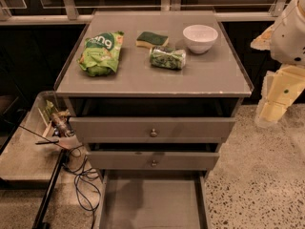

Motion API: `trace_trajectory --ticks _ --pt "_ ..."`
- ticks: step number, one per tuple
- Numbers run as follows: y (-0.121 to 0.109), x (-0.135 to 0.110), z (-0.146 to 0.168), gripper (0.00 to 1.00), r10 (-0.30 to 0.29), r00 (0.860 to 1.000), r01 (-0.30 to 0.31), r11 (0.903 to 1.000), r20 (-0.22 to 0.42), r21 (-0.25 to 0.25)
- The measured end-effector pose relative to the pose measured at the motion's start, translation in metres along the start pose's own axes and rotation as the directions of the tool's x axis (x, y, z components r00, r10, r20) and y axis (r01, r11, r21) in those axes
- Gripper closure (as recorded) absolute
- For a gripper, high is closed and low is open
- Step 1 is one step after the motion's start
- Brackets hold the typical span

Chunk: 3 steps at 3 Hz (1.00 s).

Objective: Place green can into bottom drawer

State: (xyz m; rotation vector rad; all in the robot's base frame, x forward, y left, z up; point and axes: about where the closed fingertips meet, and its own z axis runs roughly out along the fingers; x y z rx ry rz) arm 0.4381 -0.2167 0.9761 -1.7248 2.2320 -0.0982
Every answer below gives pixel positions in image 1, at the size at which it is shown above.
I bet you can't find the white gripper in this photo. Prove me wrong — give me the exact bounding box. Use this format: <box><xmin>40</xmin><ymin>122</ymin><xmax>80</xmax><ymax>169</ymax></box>
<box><xmin>250</xmin><ymin>25</ymin><xmax>305</xmax><ymax>128</ymax></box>

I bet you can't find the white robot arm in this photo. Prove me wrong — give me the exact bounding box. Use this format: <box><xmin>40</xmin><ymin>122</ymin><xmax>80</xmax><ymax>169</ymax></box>
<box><xmin>251</xmin><ymin>0</ymin><xmax>305</xmax><ymax>127</ymax></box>

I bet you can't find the grey drawer cabinet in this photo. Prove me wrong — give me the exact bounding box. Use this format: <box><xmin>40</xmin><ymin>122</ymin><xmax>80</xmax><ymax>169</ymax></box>
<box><xmin>52</xmin><ymin>10</ymin><xmax>254</xmax><ymax>229</ymax></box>

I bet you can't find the grey bottom drawer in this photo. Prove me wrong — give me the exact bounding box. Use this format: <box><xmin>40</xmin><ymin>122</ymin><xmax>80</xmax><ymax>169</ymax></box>
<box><xmin>96</xmin><ymin>170</ymin><xmax>212</xmax><ymax>229</ymax></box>

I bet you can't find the grey drawer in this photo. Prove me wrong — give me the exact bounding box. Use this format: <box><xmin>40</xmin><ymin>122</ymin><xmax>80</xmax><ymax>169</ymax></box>
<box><xmin>70</xmin><ymin>117</ymin><xmax>235</xmax><ymax>143</ymax></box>
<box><xmin>88</xmin><ymin>151</ymin><xmax>219</xmax><ymax>171</ymax></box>
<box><xmin>96</xmin><ymin>170</ymin><xmax>212</xmax><ymax>229</ymax></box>

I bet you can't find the grey top drawer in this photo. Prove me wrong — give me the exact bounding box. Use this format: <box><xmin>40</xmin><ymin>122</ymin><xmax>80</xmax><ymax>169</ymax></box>
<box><xmin>70</xmin><ymin>117</ymin><xmax>235</xmax><ymax>143</ymax></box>

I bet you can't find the grey middle drawer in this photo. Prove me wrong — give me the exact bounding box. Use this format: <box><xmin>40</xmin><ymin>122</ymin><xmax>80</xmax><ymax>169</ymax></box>
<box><xmin>88</xmin><ymin>151</ymin><xmax>219</xmax><ymax>171</ymax></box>

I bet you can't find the white bowl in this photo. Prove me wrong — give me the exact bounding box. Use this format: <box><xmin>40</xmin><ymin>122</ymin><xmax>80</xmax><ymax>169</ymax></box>
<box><xmin>183</xmin><ymin>25</ymin><xmax>218</xmax><ymax>53</ymax></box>

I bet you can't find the white window railing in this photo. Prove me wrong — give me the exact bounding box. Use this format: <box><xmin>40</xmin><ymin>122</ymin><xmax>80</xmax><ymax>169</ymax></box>
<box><xmin>0</xmin><ymin>0</ymin><xmax>291</xmax><ymax>25</ymax></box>

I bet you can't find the green yellow sponge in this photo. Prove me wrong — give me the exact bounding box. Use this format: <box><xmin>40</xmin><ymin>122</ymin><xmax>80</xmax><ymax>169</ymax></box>
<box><xmin>135</xmin><ymin>31</ymin><xmax>169</xmax><ymax>49</ymax></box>

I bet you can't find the green chip bag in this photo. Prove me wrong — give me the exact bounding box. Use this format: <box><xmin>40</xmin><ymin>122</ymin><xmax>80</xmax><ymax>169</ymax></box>
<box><xmin>77</xmin><ymin>31</ymin><xmax>124</xmax><ymax>77</ymax></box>

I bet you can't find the clutter inside bin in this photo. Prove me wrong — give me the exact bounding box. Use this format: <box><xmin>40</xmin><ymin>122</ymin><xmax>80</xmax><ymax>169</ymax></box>
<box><xmin>38</xmin><ymin>100</ymin><xmax>74</xmax><ymax>137</ymax></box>

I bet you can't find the clear plastic bin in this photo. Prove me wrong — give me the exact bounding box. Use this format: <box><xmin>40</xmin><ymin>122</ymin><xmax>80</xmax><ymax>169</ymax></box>
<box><xmin>0</xmin><ymin>91</ymin><xmax>80</xmax><ymax>181</ymax></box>

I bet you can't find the black cable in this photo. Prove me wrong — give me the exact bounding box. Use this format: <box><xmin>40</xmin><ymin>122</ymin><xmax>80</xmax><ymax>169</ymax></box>
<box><xmin>18</xmin><ymin>124</ymin><xmax>102</xmax><ymax>229</ymax></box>

